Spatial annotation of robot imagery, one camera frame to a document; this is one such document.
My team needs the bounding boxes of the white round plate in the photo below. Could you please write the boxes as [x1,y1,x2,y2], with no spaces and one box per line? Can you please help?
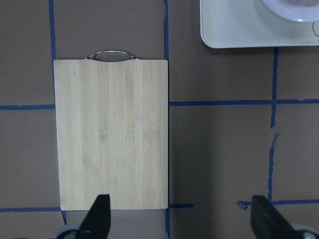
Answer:
[262,0,319,22]

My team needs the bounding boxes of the bamboo cutting board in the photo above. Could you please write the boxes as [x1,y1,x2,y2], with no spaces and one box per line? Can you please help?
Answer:
[54,59,168,211]

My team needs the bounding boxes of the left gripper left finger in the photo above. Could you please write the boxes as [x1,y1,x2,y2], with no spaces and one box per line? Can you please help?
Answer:
[76,194,111,239]

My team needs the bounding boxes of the cream bear tray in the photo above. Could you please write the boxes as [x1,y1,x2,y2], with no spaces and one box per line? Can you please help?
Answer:
[200,0,319,48]

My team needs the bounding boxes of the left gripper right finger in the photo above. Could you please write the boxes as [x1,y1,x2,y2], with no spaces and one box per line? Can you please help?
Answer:
[251,195,303,239]

